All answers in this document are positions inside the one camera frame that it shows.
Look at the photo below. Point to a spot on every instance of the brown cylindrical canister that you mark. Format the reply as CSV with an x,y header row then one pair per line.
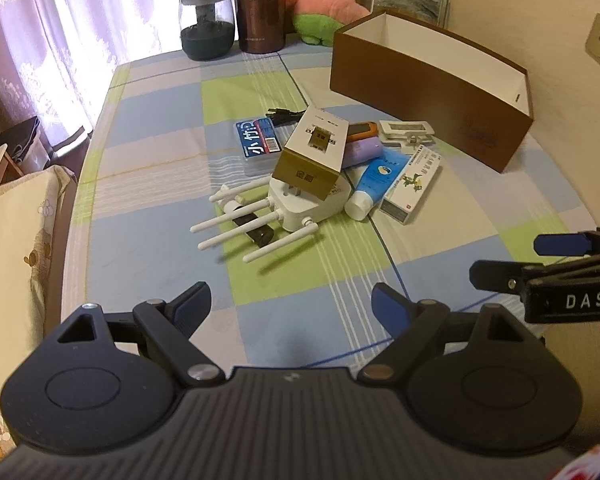
x,y
261,25

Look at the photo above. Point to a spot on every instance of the white gold carton box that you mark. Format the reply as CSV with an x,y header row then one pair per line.
x,y
312,157

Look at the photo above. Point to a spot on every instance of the brown cardboard storage box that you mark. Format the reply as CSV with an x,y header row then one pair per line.
x,y
475,99

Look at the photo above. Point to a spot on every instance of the pink sheer curtain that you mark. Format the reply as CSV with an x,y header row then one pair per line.
x,y
57,57

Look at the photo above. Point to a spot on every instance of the dark glass humidifier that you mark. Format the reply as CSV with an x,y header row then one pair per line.
x,y
207,28

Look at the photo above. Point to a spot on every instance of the white green medicine box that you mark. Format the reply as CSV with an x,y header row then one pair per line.
x,y
410,186

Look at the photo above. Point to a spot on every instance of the blue label plastic case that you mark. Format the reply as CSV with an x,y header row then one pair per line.
x,y
260,145

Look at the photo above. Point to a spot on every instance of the pink star plush toy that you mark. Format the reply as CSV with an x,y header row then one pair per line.
x,y
316,21

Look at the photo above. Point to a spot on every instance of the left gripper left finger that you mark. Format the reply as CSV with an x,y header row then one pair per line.
x,y
166,328

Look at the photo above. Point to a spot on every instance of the white clip holder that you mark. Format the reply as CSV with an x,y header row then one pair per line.
x,y
405,136

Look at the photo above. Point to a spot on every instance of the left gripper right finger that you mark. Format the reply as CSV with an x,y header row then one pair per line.
x,y
415,328

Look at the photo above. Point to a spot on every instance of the orange black utility knife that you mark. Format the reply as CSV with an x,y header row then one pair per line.
x,y
361,130

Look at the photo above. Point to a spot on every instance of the blue white cream tube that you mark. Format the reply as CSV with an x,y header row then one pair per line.
x,y
376,179

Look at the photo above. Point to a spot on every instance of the cartoon print cushion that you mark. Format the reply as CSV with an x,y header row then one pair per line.
x,y
29,210

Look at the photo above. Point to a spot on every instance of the purple cream tube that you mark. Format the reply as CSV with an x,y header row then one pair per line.
x,y
361,151

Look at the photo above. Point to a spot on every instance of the framed grey picture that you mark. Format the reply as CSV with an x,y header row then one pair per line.
x,y
434,12

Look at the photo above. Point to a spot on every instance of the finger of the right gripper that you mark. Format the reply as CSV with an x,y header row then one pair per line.
x,y
509,275
583,243

